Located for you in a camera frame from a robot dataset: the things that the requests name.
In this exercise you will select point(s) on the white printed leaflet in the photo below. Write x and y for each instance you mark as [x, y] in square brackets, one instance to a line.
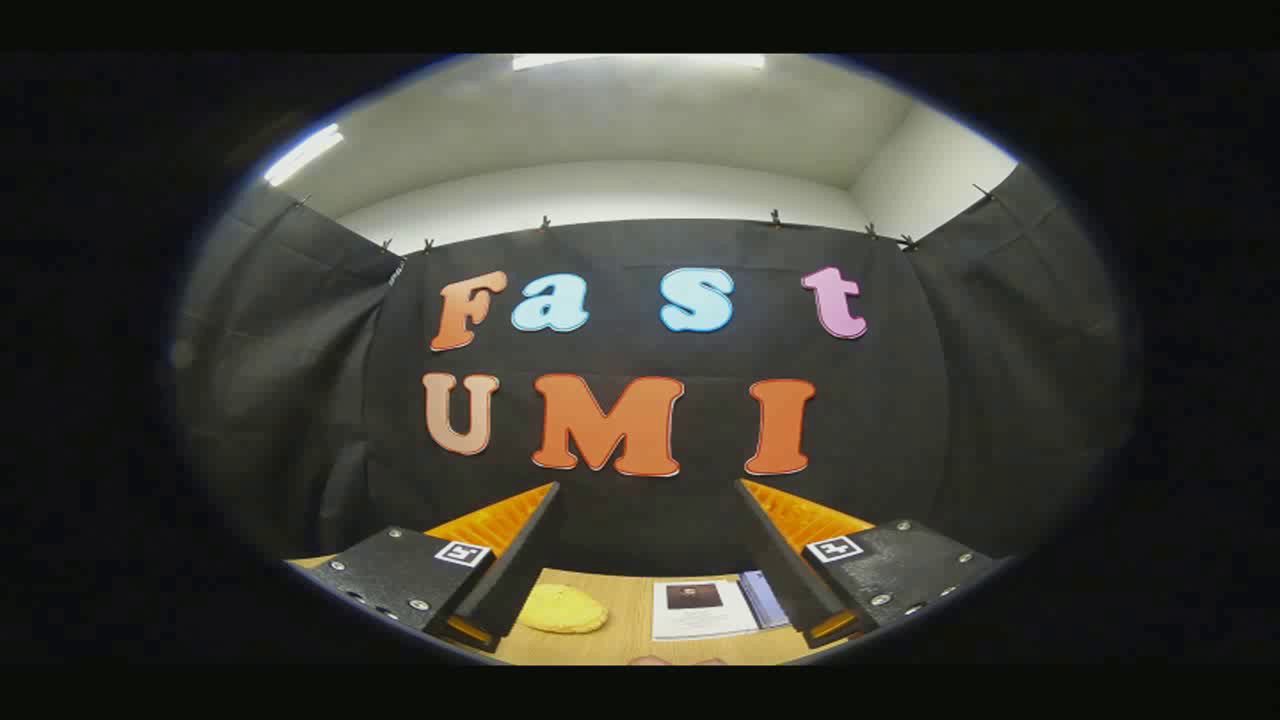
[700, 618]

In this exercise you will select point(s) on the yellow plush toy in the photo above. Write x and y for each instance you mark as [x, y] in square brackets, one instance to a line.
[563, 608]

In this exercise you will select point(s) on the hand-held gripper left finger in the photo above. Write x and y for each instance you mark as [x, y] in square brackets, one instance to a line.
[520, 560]

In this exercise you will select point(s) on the ceiling light panel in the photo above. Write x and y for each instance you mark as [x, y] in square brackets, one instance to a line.
[303, 154]
[640, 60]

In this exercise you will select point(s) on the blue booklet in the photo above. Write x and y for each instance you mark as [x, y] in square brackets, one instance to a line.
[765, 598]

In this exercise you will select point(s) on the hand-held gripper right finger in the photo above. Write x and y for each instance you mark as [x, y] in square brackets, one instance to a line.
[780, 560]

